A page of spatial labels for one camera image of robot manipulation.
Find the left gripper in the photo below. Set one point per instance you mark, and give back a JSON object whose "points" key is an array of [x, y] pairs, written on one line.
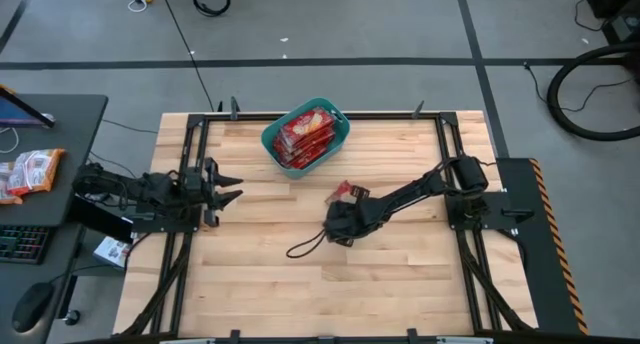
{"points": [[202, 191]]}

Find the black aluminium table frame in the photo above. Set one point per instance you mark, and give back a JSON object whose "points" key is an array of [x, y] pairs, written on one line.
{"points": [[197, 134]]}

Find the black caster wheel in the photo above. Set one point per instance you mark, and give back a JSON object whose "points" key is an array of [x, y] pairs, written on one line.
{"points": [[72, 317]]}

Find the orange popcorn multipack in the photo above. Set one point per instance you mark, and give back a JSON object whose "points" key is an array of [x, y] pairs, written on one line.
{"points": [[6, 186], [37, 170]]}

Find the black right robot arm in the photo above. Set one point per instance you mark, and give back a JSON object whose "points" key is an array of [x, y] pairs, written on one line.
{"points": [[425, 184]]}

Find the red popcorn bag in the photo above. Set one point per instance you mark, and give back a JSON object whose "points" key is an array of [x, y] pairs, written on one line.
{"points": [[307, 160], [340, 191], [306, 145], [310, 124]]}

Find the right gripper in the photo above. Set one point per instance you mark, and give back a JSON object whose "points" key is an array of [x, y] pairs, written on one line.
{"points": [[352, 219]]}

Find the black platform with hazard stripes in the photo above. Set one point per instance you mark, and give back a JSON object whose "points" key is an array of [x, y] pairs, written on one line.
{"points": [[520, 264]]}

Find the black computer keyboard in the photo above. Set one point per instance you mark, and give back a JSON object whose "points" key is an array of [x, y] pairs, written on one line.
{"points": [[22, 244]]}

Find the white printed carton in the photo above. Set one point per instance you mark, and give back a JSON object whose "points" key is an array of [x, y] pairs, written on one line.
{"points": [[111, 251]]}

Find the dark grey office desk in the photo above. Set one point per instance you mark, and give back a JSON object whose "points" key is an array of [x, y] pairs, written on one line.
{"points": [[65, 134]]}

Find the teal plastic basket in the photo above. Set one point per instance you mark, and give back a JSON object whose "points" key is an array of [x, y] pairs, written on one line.
{"points": [[272, 151]]}

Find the black floor equipment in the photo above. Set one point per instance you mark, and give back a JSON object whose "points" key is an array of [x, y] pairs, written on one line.
{"points": [[617, 9]]}

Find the tilted computer monitor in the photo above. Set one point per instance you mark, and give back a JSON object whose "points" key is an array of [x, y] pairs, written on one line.
{"points": [[17, 111]]}

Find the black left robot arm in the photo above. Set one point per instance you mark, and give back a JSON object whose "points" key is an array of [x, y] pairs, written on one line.
{"points": [[145, 189]]}

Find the black computer mouse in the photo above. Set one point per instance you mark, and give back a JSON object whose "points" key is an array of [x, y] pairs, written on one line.
{"points": [[31, 306]]}

